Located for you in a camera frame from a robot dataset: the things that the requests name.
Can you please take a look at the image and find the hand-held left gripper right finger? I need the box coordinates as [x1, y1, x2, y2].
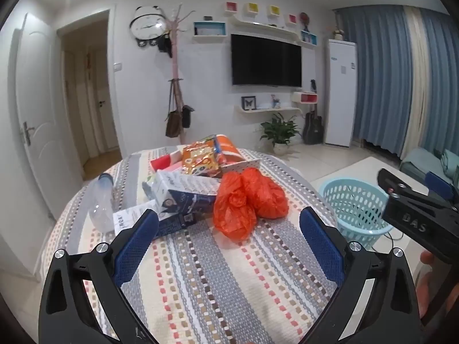
[299, 206, 420, 344]

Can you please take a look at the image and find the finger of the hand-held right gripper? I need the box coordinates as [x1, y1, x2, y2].
[376, 168, 431, 198]
[424, 171, 456, 203]

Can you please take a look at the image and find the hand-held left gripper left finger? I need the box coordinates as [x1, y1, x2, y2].
[39, 208, 160, 344]

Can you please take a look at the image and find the light blue plastic basket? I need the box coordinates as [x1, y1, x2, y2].
[318, 177, 393, 249]

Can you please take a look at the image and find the orange plastic bag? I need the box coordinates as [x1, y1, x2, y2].
[213, 167, 289, 242]

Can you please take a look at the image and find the orange snack packet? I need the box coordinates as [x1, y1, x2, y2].
[181, 135, 223, 178]

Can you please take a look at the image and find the white dotted pink paper box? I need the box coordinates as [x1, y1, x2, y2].
[150, 148, 261, 180]

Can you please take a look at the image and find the person's right hand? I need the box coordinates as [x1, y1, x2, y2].
[417, 250, 436, 327]

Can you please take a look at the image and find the teal sofa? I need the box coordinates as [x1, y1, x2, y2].
[399, 146, 459, 187]

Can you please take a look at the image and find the white paper receipt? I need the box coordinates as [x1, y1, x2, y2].
[112, 201, 158, 234]

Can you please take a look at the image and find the clear plastic bottle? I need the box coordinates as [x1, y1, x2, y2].
[88, 173, 119, 233]

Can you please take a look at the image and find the blue white milk carton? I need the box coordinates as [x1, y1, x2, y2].
[142, 170, 221, 239]

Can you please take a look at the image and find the striped woven tablecloth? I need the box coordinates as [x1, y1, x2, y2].
[46, 146, 345, 344]

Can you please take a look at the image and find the black guitar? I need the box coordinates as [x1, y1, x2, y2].
[303, 79, 325, 145]

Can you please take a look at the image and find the blue beige window curtain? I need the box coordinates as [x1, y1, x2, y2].
[333, 5, 459, 159]

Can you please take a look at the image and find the white standing air conditioner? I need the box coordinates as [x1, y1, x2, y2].
[324, 39, 358, 148]

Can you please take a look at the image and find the green potted plant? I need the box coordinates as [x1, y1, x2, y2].
[260, 112, 302, 155]

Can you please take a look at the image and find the brown hanging bag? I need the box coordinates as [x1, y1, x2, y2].
[165, 79, 183, 138]

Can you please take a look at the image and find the orange white paper cup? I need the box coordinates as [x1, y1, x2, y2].
[215, 133, 248, 164]

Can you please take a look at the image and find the white hallway door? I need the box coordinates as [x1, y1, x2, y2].
[84, 52, 120, 152]

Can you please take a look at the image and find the black hanging bag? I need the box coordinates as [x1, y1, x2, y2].
[181, 105, 196, 129]

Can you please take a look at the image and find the white room door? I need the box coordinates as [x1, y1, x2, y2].
[13, 12, 69, 220]

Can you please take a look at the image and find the black flat television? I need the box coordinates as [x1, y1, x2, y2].
[230, 34, 302, 87]

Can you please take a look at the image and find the pink tree coat rack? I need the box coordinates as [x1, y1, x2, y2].
[163, 3, 197, 144]

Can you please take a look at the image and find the dark hanging cloth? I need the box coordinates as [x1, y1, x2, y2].
[157, 32, 173, 58]

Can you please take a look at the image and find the long white curved shelf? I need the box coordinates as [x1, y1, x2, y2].
[230, 14, 302, 41]

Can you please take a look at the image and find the white pink wall box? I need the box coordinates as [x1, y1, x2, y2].
[292, 91, 319, 105]

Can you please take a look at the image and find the low white wall shelf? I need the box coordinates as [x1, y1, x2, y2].
[235, 105, 300, 116]

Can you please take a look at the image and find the panda wall clock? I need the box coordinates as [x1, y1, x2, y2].
[129, 5, 168, 48]

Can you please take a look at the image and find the blue framed wall shelf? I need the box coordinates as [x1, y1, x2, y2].
[193, 21, 227, 37]

